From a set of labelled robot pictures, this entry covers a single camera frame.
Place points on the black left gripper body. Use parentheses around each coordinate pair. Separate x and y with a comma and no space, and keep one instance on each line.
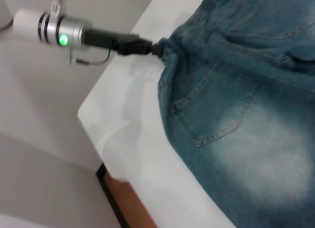
(103,39)

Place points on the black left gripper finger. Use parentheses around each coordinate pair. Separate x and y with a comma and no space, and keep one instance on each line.
(150,43)
(145,50)

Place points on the blue denim shorts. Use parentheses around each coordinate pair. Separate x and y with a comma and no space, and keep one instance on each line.
(233,90)

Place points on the white tablecloth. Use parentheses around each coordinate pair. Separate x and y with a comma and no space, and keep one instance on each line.
(123,114)

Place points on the silver wrist mount bracket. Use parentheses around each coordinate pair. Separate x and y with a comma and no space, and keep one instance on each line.
(56,7)

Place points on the black table frame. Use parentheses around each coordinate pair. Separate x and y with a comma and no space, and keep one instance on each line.
(107,188)

